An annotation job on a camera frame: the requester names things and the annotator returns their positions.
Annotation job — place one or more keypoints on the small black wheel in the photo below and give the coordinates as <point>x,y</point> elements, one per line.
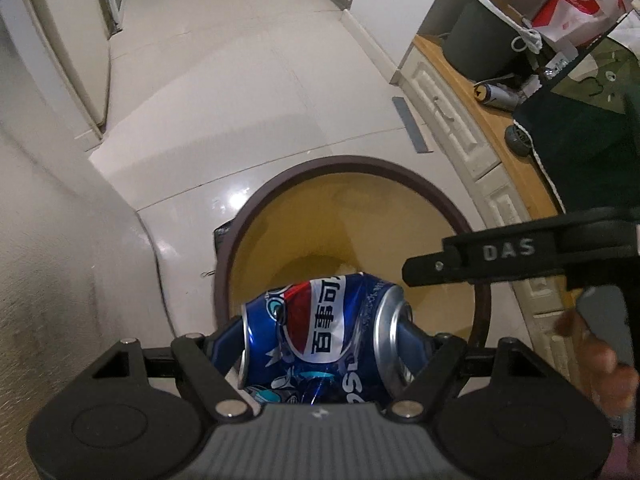
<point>518,136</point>

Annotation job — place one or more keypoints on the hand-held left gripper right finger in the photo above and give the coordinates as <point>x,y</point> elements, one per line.
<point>417,342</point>

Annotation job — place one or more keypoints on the crushed blue soda can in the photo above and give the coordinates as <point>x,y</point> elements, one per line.
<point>320,330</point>

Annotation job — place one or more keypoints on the silver spray can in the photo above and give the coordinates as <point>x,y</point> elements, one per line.
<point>497,94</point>

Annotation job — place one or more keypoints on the tall white cabinet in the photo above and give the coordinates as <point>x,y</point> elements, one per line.
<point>65,35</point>

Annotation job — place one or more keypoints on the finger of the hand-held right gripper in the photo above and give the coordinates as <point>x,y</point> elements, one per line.
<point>500,252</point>

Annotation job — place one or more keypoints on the thin black rod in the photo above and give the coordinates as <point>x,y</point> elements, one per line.
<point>585,50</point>

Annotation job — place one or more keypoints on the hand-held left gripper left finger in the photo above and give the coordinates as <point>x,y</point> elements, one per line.
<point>192,360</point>

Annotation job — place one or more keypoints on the brown-rimmed round waste bin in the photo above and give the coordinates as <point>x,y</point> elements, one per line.
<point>350,220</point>

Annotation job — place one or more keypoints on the black cloth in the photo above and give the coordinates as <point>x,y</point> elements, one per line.
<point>585,145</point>

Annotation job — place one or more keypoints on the black flat packet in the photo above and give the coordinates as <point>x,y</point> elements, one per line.
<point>223,240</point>

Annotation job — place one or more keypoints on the person's right hand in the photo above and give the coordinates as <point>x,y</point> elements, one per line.
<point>600,365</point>

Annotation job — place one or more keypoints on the camouflage cloth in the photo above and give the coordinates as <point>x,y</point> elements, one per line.
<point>600,72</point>

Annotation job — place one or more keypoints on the grey flat strip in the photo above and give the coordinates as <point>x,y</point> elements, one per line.
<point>411,125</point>

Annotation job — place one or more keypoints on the red and white plastic bag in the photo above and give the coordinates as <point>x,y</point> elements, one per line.
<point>575,5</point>

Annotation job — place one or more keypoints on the dark grey bucket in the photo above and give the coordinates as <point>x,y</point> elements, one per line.
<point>480,35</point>

